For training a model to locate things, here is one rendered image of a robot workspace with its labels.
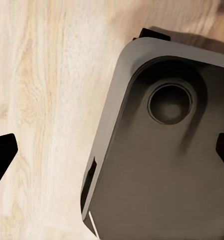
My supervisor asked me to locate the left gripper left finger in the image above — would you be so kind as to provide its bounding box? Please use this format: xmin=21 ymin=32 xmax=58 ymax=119
xmin=0 ymin=133 xmax=18 ymax=180

